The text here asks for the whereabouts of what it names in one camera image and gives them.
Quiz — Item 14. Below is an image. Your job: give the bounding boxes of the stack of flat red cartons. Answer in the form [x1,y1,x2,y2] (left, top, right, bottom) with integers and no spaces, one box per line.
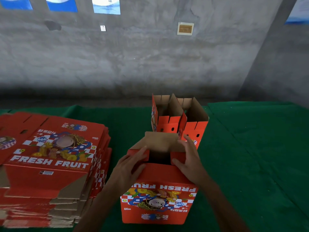
[0,112,113,229]

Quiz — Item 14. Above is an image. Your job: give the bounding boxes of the framed brown wall plaque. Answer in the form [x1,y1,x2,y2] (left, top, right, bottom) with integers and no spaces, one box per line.
[177,22,194,36]

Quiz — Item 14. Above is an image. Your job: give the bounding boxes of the person's left forearm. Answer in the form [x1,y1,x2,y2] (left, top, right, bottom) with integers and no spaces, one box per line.
[72,182,126,232]

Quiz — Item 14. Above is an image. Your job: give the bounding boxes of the person's right hand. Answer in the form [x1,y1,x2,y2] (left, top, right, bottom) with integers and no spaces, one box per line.
[172,134,210,187]

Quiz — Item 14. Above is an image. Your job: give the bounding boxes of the person's left hand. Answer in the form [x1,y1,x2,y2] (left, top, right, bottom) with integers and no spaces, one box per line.
[108,146,148,193]

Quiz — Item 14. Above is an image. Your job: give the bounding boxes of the green table cloth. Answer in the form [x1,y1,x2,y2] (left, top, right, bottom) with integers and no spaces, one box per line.
[0,101,309,232]

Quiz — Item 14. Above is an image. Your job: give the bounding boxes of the red open fruit carton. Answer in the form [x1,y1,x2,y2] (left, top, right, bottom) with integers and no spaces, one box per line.
[151,93,188,135]
[178,97,210,149]

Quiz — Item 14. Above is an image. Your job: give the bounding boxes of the person's right forearm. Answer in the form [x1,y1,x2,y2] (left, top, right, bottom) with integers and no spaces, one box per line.
[197,176,250,232]

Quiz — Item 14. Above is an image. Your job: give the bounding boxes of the blue wall poster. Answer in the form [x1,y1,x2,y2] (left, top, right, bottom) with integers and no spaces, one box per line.
[0,0,33,10]
[91,0,121,15]
[284,0,309,25]
[45,0,78,13]

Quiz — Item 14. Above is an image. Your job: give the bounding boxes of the red printed fruit carton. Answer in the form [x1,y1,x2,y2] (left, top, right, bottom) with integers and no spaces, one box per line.
[120,131,199,225]

